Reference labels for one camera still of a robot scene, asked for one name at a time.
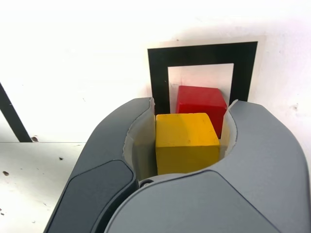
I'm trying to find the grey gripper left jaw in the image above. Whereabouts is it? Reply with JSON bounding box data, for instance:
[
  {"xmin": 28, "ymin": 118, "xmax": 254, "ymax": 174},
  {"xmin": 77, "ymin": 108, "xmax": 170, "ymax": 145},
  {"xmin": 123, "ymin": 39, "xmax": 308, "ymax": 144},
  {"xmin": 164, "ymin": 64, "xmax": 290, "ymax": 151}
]
[{"xmin": 44, "ymin": 96, "xmax": 158, "ymax": 233}]

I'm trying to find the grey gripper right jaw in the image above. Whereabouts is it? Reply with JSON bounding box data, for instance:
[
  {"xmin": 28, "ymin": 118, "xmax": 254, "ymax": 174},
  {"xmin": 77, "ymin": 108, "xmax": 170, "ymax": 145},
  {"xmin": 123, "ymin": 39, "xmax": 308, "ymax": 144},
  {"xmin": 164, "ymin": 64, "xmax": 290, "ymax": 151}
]
[{"xmin": 104, "ymin": 99, "xmax": 311, "ymax": 233}]

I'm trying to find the yellow cube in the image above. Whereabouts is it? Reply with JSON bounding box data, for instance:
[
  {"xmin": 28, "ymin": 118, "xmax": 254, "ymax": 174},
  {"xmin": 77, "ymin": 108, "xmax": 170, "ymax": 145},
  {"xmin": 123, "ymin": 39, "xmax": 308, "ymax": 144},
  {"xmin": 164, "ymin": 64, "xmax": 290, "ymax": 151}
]
[{"xmin": 155, "ymin": 112, "xmax": 221, "ymax": 176}]

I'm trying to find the red cube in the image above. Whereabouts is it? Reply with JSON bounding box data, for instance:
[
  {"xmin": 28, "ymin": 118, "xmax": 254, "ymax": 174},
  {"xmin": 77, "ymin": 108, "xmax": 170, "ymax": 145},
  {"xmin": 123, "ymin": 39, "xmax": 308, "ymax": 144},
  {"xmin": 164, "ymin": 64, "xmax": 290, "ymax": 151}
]
[{"xmin": 175, "ymin": 85, "xmax": 229, "ymax": 140}]

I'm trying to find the black tape square outline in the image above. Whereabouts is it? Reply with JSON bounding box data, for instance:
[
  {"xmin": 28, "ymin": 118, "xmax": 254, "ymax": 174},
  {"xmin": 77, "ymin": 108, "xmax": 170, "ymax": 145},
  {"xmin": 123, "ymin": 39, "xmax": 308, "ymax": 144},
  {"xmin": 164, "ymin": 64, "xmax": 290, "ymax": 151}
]
[{"xmin": 147, "ymin": 41, "xmax": 259, "ymax": 115}]

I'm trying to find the black tape strip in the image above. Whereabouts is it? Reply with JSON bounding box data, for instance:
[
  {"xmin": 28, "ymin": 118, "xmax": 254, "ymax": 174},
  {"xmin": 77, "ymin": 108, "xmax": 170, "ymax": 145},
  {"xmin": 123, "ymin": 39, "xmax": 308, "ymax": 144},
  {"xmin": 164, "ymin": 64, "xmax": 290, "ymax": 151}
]
[{"xmin": 0, "ymin": 82, "xmax": 34, "ymax": 143}]

